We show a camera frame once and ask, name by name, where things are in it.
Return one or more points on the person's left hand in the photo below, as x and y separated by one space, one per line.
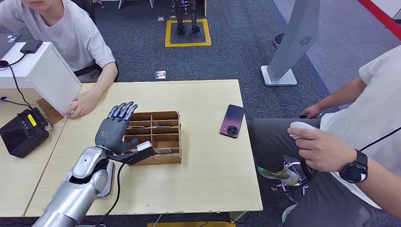
83 106
322 153

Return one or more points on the person's right hand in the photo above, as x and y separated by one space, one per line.
313 111

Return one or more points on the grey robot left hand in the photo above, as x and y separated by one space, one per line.
112 134

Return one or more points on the white computer mouse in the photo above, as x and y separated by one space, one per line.
302 126

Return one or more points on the person's left forearm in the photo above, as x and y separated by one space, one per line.
382 191
103 78

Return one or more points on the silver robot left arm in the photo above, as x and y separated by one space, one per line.
78 188

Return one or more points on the person's right forearm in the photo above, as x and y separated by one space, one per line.
341 94

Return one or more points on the autumn print hotel key card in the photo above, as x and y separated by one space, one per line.
163 151
137 127
161 127

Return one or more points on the green person's shoe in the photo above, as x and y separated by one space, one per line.
288 214
278 175

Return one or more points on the wooden card organizer box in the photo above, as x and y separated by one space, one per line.
169 159

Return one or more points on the person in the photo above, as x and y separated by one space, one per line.
69 34
376 109

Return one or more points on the brown board piece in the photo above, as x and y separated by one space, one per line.
47 109

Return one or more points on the black wristwatch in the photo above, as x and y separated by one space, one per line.
354 172

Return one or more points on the white box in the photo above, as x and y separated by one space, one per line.
37 72

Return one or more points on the black box device yellow label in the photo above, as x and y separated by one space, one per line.
22 134

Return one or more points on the grey kiosk stand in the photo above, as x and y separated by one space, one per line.
294 40

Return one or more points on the small black flat device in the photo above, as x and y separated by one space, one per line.
31 46

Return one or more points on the round stanchion base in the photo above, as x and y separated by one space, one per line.
276 40

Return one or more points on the dark purple smartphone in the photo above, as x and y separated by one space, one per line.
233 120

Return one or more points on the dark grey laptop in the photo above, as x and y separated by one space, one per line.
6 44

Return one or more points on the white table leg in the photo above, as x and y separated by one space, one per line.
238 215

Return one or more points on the red barrier belt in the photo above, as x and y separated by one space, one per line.
380 17

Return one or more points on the yellow floor tape square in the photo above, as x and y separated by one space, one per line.
188 44

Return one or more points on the white black humanoid robot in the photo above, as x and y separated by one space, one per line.
180 18

